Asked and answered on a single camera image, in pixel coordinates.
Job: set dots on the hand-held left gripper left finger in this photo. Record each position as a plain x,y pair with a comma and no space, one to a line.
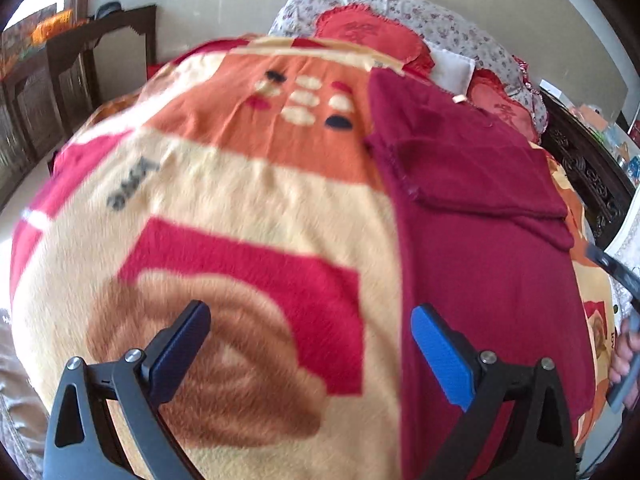
180,355

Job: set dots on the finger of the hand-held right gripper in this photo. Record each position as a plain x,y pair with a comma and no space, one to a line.
612,267

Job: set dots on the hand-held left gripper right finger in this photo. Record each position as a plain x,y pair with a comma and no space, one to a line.
440,360

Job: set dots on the dark red sweater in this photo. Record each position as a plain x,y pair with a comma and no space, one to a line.
480,270

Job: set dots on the person's right hand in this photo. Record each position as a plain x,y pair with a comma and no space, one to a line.
629,347

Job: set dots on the dark carved wooden cabinet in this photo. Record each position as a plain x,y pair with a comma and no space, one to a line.
590,170

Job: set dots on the brown padded cloth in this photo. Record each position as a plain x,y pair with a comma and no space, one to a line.
15,410

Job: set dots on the orange red printed blanket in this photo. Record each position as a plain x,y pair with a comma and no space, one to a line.
225,185

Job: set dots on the white box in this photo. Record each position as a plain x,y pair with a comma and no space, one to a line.
552,89

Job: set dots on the red heart pillow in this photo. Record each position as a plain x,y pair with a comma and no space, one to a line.
505,105
370,35

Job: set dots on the red patterned bow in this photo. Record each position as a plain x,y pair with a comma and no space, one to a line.
526,72

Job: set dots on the dark wooden table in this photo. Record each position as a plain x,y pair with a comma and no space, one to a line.
70,75

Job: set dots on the floral pillow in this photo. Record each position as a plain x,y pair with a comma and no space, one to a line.
425,15

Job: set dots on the dark cap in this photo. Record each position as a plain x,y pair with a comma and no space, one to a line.
108,10

